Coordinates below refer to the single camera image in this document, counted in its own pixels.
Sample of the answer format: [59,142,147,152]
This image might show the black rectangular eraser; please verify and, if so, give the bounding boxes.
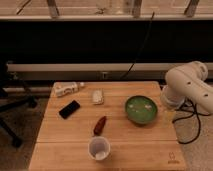
[59,100,80,119]

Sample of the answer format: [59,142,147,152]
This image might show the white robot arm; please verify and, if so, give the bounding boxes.
[160,61,213,114]

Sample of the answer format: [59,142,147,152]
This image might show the white small box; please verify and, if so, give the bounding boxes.
[92,90,104,105]

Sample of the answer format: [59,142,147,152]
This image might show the red chili pepper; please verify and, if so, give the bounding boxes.
[93,116,107,135]

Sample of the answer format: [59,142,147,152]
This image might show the green bowl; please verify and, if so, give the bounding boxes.
[125,95,158,125]

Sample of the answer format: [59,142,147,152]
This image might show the black office chair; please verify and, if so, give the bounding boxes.
[0,61,38,149]

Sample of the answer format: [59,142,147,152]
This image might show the black hanging cable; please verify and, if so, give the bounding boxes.
[119,11,156,81]

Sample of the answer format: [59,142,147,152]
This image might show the black floor cable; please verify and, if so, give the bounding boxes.
[173,99,213,145]

